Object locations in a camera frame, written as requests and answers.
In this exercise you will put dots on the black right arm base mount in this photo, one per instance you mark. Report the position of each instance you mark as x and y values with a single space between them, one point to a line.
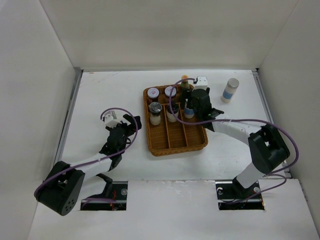
235 198

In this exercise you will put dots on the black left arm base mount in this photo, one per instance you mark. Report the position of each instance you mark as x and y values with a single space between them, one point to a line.
112 198

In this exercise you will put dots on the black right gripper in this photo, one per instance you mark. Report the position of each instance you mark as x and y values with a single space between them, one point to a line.
186 94

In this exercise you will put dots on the clear top white grinder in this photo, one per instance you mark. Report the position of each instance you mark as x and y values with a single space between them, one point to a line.
155 113

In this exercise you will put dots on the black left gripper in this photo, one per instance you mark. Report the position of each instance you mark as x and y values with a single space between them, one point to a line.
133 125

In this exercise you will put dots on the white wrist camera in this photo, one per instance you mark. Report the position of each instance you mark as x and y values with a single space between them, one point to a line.
110 119
200 82

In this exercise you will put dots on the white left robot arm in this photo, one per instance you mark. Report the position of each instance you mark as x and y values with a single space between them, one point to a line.
62 186

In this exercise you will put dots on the brown wicker divided basket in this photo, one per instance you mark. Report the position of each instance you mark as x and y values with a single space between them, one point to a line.
168 138

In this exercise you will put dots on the blue label spice jar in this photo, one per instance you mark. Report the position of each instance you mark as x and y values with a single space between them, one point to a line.
229 90
188 113

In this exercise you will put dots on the white lid sauce jar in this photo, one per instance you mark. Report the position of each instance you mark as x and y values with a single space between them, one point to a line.
170 91
152 95

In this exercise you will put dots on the red sauce bottle yellow cap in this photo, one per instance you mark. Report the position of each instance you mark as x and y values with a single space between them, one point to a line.
185 83

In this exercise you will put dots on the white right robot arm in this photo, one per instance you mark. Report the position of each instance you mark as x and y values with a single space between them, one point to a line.
266 145

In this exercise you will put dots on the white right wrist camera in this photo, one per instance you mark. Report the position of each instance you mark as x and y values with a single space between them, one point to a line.
200 82

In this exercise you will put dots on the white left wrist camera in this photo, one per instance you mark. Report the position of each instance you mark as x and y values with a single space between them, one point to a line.
110 119

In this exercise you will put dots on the black top white shaker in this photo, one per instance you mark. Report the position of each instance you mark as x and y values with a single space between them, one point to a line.
172 111

